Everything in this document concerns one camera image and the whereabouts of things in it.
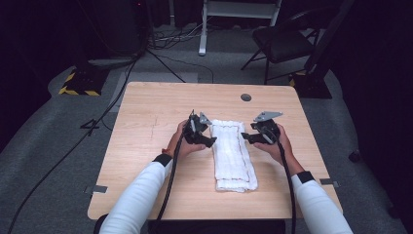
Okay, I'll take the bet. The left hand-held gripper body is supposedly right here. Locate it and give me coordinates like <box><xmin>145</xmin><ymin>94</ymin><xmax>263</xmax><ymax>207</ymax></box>
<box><xmin>183</xmin><ymin>110</ymin><xmax>213</xmax><ymax>145</ymax></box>

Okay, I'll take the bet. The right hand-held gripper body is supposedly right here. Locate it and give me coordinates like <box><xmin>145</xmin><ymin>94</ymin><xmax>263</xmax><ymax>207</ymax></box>
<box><xmin>251</xmin><ymin>111</ymin><xmax>283</xmax><ymax>145</ymax></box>

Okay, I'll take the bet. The white towel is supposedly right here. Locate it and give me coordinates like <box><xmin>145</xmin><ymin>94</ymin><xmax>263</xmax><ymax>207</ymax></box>
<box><xmin>208</xmin><ymin>118</ymin><xmax>259</xmax><ymax>194</ymax></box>

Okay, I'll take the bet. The person's left hand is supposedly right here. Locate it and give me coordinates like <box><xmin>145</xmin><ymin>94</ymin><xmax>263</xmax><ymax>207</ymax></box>
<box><xmin>162</xmin><ymin>119</ymin><xmax>207</xmax><ymax>161</ymax></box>

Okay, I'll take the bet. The person's right hand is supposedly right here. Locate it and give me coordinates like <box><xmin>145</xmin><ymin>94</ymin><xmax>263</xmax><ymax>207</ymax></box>
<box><xmin>252</xmin><ymin>124</ymin><xmax>295</xmax><ymax>166</ymax></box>

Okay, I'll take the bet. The grey tape strip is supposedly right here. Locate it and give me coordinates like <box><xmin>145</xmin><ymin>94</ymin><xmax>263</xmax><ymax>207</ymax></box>
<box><xmin>85</xmin><ymin>184</ymin><xmax>108</xmax><ymax>195</ymax></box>
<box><xmin>319</xmin><ymin>177</ymin><xmax>341</xmax><ymax>189</ymax></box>

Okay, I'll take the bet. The person's dark clothing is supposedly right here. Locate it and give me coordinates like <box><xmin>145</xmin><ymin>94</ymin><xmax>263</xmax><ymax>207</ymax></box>
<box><xmin>94</xmin><ymin>214</ymin><xmax>286</xmax><ymax>234</ymax></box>

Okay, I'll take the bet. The black folding chair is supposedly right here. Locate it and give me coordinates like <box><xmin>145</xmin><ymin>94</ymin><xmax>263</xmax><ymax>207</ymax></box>
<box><xmin>241</xmin><ymin>8</ymin><xmax>321</xmax><ymax>86</ymax></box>

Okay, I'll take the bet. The black computer tower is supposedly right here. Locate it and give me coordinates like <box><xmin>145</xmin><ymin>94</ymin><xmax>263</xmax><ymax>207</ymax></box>
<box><xmin>87</xmin><ymin>0</ymin><xmax>151</xmax><ymax>59</ymax></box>

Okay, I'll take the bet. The left hand-held gripper black cable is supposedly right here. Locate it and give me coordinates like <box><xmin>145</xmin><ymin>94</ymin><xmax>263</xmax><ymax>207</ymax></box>
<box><xmin>151</xmin><ymin>130</ymin><xmax>187</xmax><ymax>234</ymax></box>

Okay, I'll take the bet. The hand-held gripper black cable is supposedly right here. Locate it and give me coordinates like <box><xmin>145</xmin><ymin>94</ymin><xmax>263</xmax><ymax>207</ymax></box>
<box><xmin>151</xmin><ymin>130</ymin><xmax>187</xmax><ymax>234</ymax></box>
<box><xmin>276</xmin><ymin>139</ymin><xmax>297</xmax><ymax>234</ymax></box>

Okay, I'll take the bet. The right hand-held gripper black cable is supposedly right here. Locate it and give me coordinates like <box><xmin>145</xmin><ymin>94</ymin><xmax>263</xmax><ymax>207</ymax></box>
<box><xmin>276</xmin><ymin>139</ymin><xmax>297</xmax><ymax>234</ymax></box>

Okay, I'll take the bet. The black yellow striped base plate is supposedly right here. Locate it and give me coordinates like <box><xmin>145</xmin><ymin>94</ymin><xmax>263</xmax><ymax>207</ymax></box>
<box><xmin>288</xmin><ymin>71</ymin><xmax>333</xmax><ymax>99</ymax></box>
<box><xmin>57</xmin><ymin>66</ymin><xmax>110</xmax><ymax>98</ymax></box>

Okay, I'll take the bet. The thin black floor cable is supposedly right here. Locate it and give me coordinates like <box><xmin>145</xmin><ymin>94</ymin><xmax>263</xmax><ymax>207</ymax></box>
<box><xmin>155</xmin><ymin>53</ymin><xmax>215</xmax><ymax>84</ymax></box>

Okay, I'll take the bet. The bundle of floor cables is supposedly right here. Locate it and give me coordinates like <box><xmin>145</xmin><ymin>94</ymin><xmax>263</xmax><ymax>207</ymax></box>
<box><xmin>150</xmin><ymin>21</ymin><xmax>209</xmax><ymax>51</ymax></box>

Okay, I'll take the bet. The black slanted stand post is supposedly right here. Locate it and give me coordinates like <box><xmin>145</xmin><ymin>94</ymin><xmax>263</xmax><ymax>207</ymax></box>
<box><xmin>305</xmin><ymin>0</ymin><xmax>356</xmax><ymax>76</ymax></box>

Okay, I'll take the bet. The white desk frame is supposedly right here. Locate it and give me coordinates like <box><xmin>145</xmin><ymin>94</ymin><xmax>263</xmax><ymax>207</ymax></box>
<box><xmin>198</xmin><ymin>0</ymin><xmax>282</xmax><ymax>58</ymax></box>

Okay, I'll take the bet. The long black floor cable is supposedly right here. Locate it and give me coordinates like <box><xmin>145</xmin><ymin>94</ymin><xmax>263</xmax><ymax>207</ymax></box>
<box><xmin>7</xmin><ymin>53</ymin><xmax>144</xmax><ymax>234</ymax></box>

